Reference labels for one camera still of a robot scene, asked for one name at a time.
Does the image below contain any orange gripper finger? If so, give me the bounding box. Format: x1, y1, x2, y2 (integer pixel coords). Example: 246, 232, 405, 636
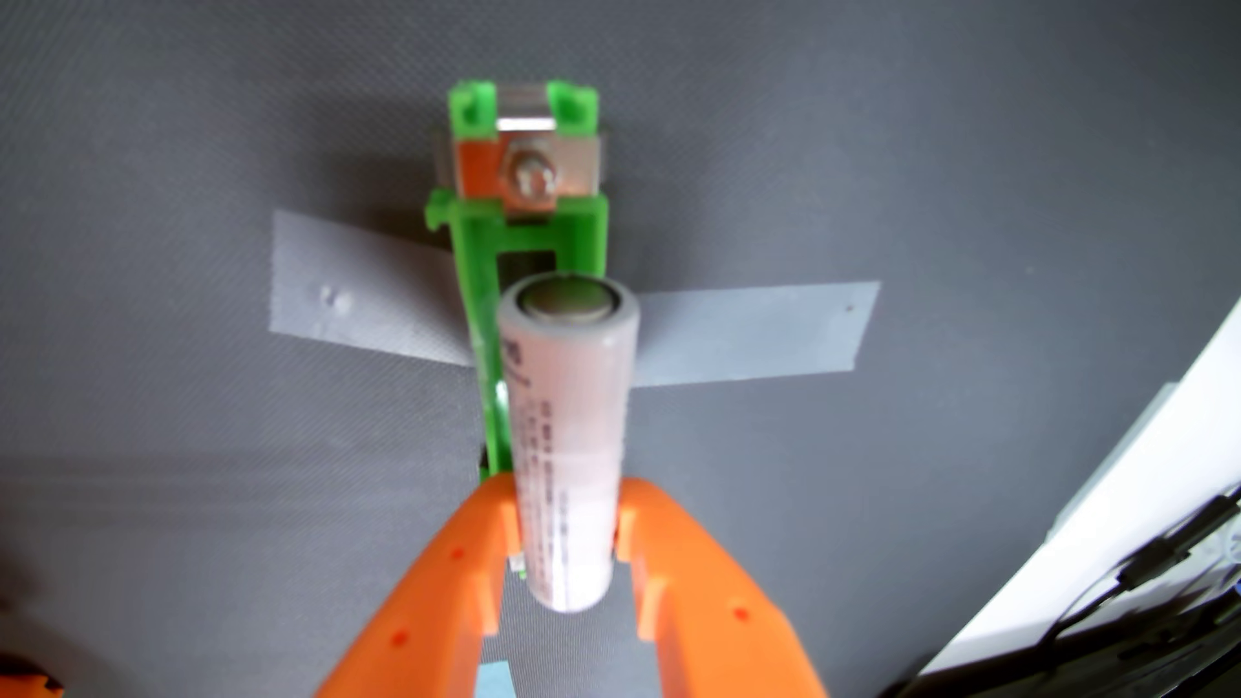
615, 477, 830, 698
315, 473, 525, 698

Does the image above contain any white cylindrical battery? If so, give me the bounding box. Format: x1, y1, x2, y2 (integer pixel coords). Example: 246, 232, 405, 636
496, 273, 641, 614

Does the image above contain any green battery holder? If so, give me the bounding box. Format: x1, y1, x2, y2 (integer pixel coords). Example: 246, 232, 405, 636
425, 79, 610, 583

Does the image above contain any dark grey mat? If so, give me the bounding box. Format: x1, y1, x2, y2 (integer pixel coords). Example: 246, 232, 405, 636
0, 0, 1241, 698

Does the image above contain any grey tape strip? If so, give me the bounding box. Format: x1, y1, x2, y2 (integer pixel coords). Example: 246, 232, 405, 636
628, 281, 882, 389
270, 208, 478, 370

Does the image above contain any black cable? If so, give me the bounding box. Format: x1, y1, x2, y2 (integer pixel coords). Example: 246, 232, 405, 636
1042, 485, 1241, 661

